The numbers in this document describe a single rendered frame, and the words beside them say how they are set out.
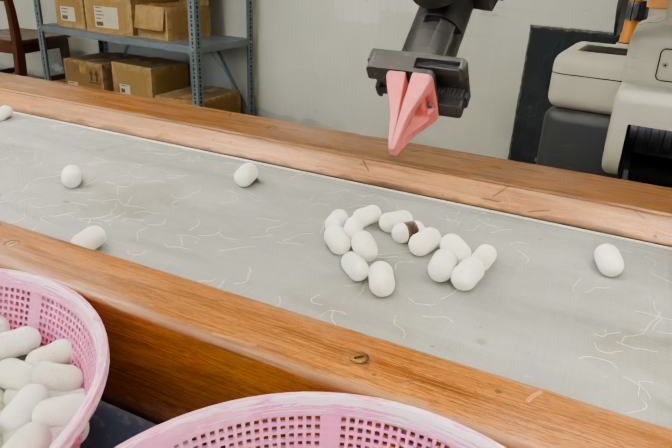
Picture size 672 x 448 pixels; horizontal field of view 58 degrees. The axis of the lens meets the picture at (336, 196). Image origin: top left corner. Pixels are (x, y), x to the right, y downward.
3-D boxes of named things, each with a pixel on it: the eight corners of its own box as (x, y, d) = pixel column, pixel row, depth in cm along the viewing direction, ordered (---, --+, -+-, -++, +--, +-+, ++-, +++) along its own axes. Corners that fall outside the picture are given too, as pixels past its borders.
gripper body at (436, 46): (462, 73, 58) (481, 16, 61) (364, 61, 62) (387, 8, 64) (466, 113, 63) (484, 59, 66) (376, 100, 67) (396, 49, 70)
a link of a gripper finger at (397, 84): (435, 140, 55) (462, 61, 58) (362, 128, 57) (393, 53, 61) (442, 178, 60) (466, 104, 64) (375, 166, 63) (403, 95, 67)
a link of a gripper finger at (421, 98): (410, 136, 55) (438, 58, 59) (339, 124, 58) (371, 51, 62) (419, 174, 61) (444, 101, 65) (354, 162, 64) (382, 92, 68)
